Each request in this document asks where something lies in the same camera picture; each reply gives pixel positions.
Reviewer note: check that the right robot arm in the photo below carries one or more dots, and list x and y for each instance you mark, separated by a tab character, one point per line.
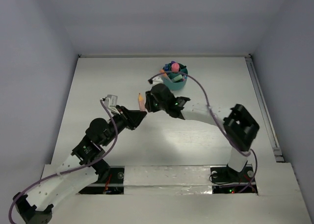
239	127

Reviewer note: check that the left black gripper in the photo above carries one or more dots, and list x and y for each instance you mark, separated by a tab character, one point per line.
132	118

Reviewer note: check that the clear orange tip pencil case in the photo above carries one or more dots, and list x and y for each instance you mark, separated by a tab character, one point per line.
164	74

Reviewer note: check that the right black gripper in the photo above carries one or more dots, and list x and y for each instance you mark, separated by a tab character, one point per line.
149	104

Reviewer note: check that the teal round pen holder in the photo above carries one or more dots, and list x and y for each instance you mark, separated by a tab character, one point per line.
174	75

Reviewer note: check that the orange pencil shaped case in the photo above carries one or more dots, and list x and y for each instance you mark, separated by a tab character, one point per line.
141	103

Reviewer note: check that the pink capped bottle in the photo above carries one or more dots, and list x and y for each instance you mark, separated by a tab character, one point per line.
175	67

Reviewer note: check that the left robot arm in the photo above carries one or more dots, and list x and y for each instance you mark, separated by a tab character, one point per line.
84	166

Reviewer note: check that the white foil front board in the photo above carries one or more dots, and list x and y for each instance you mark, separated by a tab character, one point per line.
167	180

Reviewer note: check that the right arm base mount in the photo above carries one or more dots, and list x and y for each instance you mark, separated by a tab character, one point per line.
227	181

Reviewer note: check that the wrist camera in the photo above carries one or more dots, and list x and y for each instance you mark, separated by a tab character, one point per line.
155	80
109	103

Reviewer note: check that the green pencil shaped case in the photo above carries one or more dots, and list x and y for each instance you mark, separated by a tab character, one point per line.
177	78

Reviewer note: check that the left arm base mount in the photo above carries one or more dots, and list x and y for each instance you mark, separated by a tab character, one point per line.
112	185

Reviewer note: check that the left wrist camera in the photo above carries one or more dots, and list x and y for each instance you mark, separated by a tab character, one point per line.
109	103

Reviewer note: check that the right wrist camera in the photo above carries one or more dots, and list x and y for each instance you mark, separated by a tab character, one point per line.
155	80

